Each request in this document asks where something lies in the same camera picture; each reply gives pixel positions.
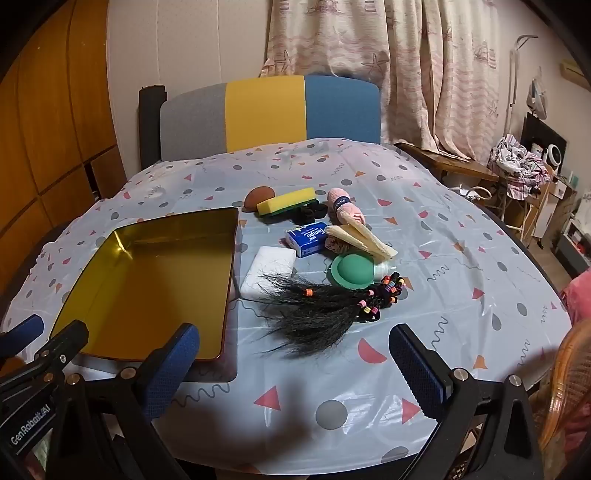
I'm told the green silicone bottle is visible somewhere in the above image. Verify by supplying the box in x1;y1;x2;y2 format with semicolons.
331;254;393;291

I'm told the white garment steamer stand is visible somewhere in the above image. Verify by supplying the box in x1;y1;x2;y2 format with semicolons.
503;34;539;139

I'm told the yellow green dish sponge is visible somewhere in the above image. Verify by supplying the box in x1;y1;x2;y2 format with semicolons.
256;187;319;217

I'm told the black monitor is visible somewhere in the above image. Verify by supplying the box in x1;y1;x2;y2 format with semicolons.
522;113;568;162

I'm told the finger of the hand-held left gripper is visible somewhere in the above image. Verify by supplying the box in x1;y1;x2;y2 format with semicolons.
25;320;89;376
0;315;44;359

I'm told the brown makeup sponge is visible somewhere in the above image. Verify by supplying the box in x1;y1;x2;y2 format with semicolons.
244;186;276;210

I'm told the wooden side table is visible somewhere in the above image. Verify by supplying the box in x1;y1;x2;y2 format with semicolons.
394;142;502;195

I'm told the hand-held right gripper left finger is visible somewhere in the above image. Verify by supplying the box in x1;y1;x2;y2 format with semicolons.
46;323;200;480

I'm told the gold metal tray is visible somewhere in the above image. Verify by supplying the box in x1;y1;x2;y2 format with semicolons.
48;207;241;361

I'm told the wooden wardrobe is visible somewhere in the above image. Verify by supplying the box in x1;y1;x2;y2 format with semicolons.
0;0;127;296

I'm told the white round fan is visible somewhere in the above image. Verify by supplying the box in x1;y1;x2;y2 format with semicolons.
545;143;568;174

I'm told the black beaded hair piece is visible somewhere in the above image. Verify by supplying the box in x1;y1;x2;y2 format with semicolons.
252;271;406;358

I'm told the blue tissue packet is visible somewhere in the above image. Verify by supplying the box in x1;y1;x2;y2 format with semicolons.
285;220;329;258

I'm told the beige loofah cloth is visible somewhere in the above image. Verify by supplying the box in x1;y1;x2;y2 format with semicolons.
324;224;399;261

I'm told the pink patterned curtain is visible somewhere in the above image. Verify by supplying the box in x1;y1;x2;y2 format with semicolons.
259;0;513;162

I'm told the pink knitted roll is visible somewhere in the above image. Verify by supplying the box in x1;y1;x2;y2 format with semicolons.
326;187;369;227

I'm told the pile of clothes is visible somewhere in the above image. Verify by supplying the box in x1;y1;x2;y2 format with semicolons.
489;134;555;199

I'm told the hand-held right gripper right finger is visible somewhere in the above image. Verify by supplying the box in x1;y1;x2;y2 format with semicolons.
389;324;546;480

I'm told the pink cloth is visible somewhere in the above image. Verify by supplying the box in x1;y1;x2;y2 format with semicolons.
560;270;591;324

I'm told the rattan chair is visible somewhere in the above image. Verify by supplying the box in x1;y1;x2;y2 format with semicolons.
531;318;591;462

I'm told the printed plastic tablecloth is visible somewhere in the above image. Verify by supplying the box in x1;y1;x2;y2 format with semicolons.
0;137;573;474

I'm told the white foam block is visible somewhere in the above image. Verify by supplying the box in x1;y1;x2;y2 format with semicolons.
240;246;297;301

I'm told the wall air conditioner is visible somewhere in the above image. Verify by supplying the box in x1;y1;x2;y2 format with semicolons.
560;59;587;84

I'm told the black hair scrunchie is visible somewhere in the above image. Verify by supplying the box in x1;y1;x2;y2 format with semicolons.
292;202;328;221

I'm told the grey yellow blue chair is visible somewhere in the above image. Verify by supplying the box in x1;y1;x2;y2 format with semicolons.
159;75;382;160

